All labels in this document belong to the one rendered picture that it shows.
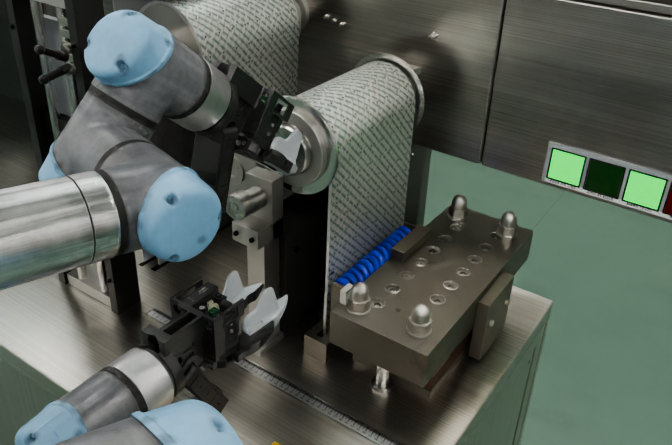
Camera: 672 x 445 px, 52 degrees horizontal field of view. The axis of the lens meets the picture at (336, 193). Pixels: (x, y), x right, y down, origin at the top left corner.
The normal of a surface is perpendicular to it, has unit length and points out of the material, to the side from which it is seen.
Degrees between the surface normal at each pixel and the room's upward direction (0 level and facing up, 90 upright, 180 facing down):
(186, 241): 90
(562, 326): 0
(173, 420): 14
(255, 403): 0
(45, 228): 65
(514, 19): 90
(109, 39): 50
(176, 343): 90
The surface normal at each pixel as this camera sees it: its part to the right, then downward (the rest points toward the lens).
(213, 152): -0.55, 0.20
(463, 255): 0.04, -0.87
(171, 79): 0.75, 0.45
